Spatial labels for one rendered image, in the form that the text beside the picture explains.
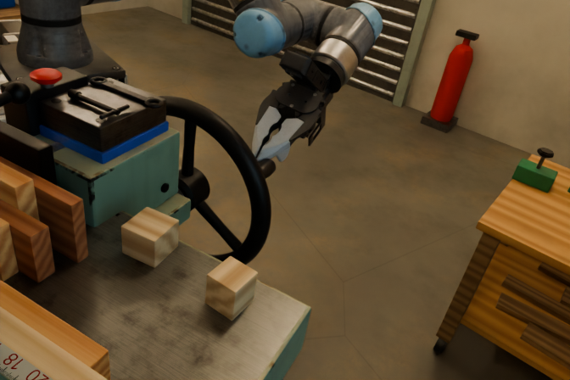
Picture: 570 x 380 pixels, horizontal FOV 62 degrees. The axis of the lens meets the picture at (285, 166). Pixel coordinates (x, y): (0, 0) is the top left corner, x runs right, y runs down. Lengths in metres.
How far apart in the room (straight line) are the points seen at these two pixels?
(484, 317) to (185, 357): 1.31
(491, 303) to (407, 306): 0.29
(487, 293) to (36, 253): 1.47
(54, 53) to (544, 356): 1.48
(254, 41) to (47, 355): 0.54
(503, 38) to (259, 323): 2.84
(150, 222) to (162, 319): 0.09
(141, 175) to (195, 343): 0.21
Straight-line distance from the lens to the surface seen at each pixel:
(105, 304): 0.45
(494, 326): 1.62
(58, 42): 1.11
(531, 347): 1.63
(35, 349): 0.37
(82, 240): 0.48
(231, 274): 0.42
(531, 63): 3.14
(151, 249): 0.46
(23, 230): 0.45
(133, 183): 0.54
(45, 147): 0.48
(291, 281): 1.76
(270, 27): 0.74
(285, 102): 0.74
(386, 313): 1.76
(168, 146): 0.56
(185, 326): 0.43
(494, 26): 3.15
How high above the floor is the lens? 1.23
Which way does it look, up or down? 31 degrees down
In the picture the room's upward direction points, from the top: 9 degrees clockwise
